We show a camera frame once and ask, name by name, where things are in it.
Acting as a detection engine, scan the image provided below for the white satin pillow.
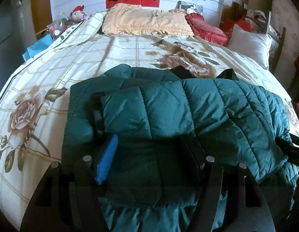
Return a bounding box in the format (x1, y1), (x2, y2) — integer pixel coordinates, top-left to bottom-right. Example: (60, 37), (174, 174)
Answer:
(227, 24), (272, 70)

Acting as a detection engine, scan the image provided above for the dark green puffer jacket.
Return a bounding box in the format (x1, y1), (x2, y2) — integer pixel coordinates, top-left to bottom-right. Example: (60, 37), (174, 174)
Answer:
(62, 64), (297, 231)

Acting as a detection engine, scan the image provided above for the floral cream bed quilt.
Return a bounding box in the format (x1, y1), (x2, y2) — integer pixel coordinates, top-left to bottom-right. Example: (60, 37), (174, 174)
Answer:
(0, 12), (299, 229)

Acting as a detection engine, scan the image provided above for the beige embroidered pillow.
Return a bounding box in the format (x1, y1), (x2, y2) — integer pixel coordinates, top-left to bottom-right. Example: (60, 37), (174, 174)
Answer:
(102, 3), (194, 36)

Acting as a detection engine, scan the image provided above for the wooden chair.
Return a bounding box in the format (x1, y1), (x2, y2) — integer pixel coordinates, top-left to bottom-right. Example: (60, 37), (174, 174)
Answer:
(245, 10), (287, 74)

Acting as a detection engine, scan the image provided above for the red ruffled cushion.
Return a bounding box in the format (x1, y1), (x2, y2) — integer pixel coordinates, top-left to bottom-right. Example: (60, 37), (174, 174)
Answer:
(185, 13), (229, 46)

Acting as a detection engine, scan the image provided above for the framed photo on headboard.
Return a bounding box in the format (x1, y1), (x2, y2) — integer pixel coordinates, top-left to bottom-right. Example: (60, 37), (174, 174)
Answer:
(178, 1), (203, 16)

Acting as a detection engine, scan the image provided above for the plush toy red hat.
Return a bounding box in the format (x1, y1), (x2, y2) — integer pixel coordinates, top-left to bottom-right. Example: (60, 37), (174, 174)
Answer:
(68, 5), (87, 25)

